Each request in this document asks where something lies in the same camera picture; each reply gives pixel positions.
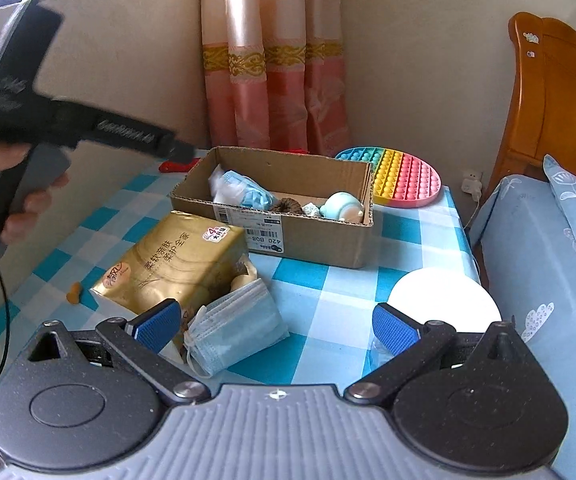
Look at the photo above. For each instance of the brown cardboard box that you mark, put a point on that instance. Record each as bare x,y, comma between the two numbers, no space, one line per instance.
308,240

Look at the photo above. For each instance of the blue floral sachet pouch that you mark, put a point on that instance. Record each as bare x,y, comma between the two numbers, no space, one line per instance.
310,209

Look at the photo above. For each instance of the small orange object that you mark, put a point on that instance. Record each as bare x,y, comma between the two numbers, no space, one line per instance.
74,294

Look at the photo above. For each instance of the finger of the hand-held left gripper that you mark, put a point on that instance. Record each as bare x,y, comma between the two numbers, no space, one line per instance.
178,149

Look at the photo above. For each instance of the white wall charger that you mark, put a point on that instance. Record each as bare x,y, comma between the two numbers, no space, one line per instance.
472,185

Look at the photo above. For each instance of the blue patterned pillow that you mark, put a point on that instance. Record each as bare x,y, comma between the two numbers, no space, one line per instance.
568,200

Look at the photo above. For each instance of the wooden headboard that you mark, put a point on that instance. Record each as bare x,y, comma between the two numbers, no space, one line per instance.
558,110

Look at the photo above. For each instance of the brown pine cone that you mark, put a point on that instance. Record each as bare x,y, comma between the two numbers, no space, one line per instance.
283,206

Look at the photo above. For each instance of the blue face mask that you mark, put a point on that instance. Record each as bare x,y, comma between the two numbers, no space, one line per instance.
238,330
250,195

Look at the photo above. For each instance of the red plastic object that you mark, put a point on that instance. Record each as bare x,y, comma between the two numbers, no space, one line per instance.
175,166

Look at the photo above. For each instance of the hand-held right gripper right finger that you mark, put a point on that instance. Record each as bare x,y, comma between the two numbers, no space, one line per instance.
395,330

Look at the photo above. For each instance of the blue checked tablecloth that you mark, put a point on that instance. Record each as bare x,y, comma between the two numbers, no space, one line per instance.
318,290

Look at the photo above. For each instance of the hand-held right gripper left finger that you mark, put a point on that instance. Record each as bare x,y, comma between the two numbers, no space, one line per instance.
155,327

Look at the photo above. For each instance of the gold tissue pack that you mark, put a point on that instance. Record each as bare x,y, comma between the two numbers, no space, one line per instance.
168,265

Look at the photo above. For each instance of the round blue plush toy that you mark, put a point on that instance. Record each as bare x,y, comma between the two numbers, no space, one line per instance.
340,205

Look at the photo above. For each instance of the bed with blue sheet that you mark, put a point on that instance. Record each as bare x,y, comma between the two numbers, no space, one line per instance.
533,270

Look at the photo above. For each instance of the beige soft item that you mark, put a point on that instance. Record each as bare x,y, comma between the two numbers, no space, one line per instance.
244,272

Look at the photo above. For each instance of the clear jar with white lid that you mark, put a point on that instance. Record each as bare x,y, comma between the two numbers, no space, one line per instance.
443,295

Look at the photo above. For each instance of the pink curtain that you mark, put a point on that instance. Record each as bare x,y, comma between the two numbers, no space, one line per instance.
268,85

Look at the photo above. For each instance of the rainbow pop bubble toy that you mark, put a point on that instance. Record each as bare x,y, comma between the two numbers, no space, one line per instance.
408,175

